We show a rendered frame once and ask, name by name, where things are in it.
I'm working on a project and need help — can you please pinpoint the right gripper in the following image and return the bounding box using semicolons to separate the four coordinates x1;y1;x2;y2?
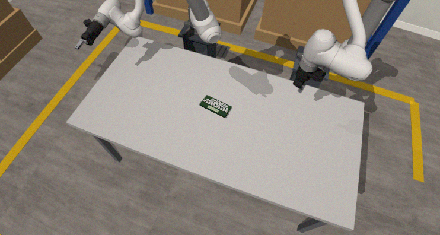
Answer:
75;12;110;50

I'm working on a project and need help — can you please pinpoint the dark green keyboard case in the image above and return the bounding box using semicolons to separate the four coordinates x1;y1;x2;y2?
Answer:
200;95;232;118

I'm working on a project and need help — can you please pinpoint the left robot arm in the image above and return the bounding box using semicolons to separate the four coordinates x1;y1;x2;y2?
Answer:
297;0;396;81

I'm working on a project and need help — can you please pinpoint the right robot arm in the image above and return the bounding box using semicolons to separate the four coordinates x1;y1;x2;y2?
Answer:
98;0;222;44

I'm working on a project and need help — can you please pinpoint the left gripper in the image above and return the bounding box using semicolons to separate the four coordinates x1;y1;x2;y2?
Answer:
293;57;326;93

